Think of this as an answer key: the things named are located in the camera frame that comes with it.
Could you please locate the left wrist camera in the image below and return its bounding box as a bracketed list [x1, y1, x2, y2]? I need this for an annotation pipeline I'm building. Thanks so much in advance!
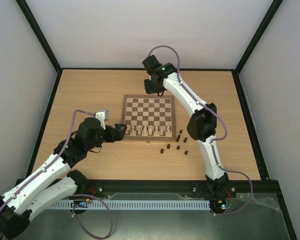
[95, 109, 110, 123]

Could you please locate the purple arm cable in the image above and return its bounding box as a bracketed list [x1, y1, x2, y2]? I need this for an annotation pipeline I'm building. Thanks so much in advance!
[0, 109, 96, 236]
[147, 45, 254, 217]

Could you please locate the black frame post left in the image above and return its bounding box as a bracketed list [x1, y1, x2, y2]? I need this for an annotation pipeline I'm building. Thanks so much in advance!
[16, 0, 62, 73]

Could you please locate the wooden chess board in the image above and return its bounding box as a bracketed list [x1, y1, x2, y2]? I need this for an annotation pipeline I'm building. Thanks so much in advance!
[122, 94, 176, 142]

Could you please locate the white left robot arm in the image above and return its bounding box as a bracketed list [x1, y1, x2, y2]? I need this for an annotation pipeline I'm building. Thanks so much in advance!
[0, 113, 127, 240]

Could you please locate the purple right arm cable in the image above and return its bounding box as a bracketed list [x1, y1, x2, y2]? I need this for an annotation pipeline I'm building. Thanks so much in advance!
[147, 45, 254, 217]

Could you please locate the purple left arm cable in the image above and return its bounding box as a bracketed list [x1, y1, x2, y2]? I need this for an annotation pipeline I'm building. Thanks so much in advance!
[0, 109, 96, 236]

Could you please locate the white slotted cable duct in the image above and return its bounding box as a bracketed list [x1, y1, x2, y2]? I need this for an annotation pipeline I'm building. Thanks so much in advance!
[48, 200, 211, 211]

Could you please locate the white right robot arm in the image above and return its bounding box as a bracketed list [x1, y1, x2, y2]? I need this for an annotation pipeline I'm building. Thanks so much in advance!
[142, 55, 229, 196]

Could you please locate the black frame post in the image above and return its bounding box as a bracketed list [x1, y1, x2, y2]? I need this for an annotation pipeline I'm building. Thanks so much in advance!
[16, 0, 62, 73]
[235, 0, 283, 75]

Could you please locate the white chess queen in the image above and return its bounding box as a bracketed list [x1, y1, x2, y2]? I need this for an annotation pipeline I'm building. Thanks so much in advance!
[148, 125, 153, 136]

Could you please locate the black frame post right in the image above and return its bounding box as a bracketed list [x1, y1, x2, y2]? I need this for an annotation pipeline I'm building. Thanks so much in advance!
[235, 0, 283, 75]

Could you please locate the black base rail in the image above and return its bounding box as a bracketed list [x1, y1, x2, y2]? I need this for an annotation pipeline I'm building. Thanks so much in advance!
[76, 179, 281, 200]

